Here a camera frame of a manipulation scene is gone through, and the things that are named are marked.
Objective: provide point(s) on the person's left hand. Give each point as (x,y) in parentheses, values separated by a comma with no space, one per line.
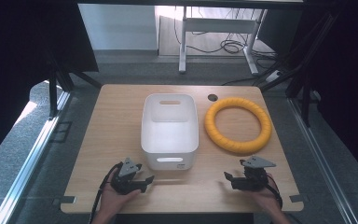
(113,200)

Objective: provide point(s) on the white desk frame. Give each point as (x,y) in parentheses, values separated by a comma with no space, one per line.
(217,25)

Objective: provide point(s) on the aluminium floor rail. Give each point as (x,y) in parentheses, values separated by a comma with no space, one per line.
(28,168)
(320,161)

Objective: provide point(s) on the white power strip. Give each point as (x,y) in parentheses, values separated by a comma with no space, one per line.
(273,76)

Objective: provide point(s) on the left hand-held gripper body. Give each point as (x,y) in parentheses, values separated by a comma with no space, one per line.
(127,183)

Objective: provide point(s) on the black metal stand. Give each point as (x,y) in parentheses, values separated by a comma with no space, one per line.
(306,93)
(53,93)

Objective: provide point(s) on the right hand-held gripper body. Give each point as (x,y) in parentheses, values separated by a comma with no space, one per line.
(253,180)

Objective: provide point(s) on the person's right hand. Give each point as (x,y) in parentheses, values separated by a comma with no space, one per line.
(268,199)

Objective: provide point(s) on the white plastic bin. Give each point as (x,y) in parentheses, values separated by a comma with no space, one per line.
(169,137)

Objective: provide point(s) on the dark curtain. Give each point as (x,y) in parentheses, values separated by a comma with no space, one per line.
(348,77)
(18,62)

